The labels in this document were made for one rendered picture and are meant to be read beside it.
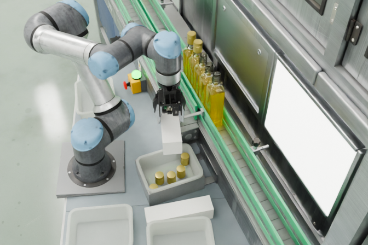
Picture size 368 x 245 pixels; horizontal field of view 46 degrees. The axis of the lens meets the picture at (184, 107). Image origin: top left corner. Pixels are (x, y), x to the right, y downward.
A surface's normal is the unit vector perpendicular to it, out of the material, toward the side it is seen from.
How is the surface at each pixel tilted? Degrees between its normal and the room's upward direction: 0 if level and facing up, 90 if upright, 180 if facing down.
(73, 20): 61
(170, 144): 90
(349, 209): 90
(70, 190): 3
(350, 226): 90
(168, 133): 0
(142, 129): 0
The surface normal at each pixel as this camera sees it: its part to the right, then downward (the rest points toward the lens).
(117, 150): 0.06, -0.69
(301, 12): -0.93, 0.26
